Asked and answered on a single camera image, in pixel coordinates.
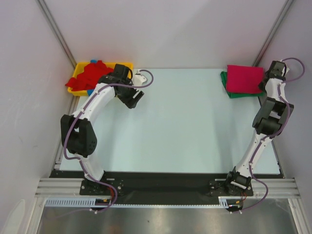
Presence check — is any red t shirt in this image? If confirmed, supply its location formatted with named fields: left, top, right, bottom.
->
left=65, top=60, right=116, bottom=91

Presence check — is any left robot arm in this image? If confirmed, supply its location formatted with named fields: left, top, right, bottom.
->
left=60, top=64, right=149, bottom=195

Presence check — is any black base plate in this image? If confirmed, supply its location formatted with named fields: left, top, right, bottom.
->
left=48, top=170, right=286, bottom=205

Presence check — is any blue t shirt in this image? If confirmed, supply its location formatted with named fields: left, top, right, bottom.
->
left=87, top=60, right=102, bottom=96

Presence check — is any left corner aluminium post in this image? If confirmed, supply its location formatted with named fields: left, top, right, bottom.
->
left=35, top=0, right=77, bottom=68

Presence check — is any slotted cable duct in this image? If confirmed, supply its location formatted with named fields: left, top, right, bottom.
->
left=45, top=197, right=240, bottom=209

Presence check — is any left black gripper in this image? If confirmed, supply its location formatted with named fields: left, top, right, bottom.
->
left=117, top=78, right=143, bottom=109

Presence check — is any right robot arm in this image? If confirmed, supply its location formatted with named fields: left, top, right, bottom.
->
left=224, top=60, right=294, bottom=196

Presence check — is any magenta t shirt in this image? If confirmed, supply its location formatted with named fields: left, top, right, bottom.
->
left=226, top=65, right=264, bottom=94

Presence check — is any right corner aluminium post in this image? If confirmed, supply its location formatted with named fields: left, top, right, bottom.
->
left=252, top=0, right=295, bottom=66

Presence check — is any corner aluminium post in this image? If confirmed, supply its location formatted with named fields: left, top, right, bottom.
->
left=252, top=0, right=295, bottom=66
left=35, top=0, right=77, bottom=68

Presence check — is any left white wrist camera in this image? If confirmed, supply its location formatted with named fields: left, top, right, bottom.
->
left=132, top=70, right=148, bottom=87

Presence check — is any green t shirt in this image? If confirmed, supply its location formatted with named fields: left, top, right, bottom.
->
left=220, top=71, right=264, bottom=99

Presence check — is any yellow plastic bin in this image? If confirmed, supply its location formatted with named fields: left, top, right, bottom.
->
left=67, top=62, right=134, bottom=98

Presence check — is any aluminium frame rail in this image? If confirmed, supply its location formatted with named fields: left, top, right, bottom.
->
left=36, top=178, right=300, bottom=199

